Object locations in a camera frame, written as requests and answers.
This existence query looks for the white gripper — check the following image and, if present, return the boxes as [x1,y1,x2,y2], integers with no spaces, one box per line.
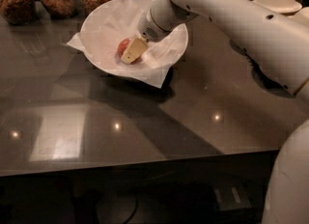
[120,6,172,64]

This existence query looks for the red apple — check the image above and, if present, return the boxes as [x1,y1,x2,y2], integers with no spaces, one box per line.
[117,39,141,64]

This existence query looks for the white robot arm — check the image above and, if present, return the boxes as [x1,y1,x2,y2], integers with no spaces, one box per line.
[138,0,309,224]

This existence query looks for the white bowl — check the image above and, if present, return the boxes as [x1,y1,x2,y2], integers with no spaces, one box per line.
[79,0,189,78]

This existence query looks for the white paper liner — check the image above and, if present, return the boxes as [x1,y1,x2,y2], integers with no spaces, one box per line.
[66,0,189,90]

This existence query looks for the glass jar far left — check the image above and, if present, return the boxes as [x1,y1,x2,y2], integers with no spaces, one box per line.
[0,0,37,25]

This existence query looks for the back stack paper bowls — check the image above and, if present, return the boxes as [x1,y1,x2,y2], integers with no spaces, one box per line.
[254,0,302,14]

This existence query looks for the dark box under table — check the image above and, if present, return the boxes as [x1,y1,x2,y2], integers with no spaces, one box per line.
[187,181,254,217]

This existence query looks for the black cable on floor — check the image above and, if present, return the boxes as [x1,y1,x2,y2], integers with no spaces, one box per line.
[119,192,139,224]

